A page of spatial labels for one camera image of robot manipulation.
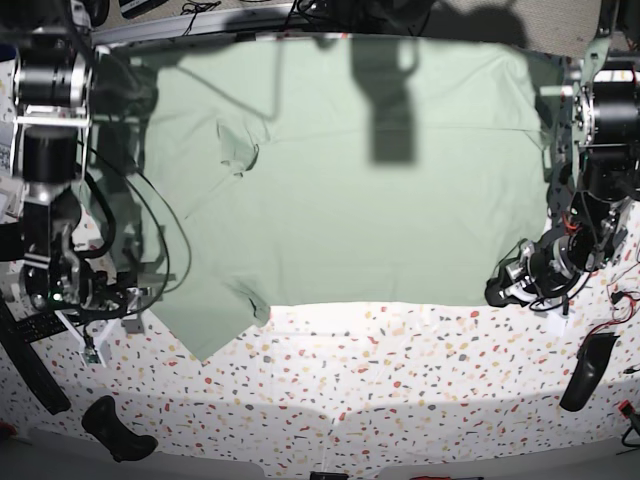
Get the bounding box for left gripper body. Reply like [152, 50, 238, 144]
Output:
[484, 239, 595, 318]

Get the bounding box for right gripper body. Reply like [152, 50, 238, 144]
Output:
[54, 270, 155, 350]

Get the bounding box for light green T-shirt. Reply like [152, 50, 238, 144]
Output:
[96, 37, 563, 360]

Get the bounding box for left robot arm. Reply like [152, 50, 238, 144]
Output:
[485, 1, 639, 312]

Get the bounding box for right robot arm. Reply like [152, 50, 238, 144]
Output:
[7, 17, 154, 325]

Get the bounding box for black TV remote control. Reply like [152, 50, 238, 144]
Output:
[16, 313, 67, 343]

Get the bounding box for long black bar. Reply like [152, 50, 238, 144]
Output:
[1, 299, 71, 415]

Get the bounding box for black game controller grip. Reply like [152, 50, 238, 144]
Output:
[81, 395, 158, 463]

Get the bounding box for clear plastic parts box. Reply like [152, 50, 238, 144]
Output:
[1, 122, 23, 223]

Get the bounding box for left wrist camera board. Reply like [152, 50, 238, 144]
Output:
[546, 312, 570, 337]

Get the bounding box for red and white wire bundle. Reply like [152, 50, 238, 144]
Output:
[584, 239, 640, 346]

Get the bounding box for black curved handle right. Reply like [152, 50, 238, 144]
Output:
[560, 333, 618, 412]

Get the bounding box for black curved handle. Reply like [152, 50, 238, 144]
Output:
[0, 221, 24, 262]
[560, 333, 618, 412]

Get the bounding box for black curved handle left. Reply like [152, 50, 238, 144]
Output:
[0, 221, 24, 262]

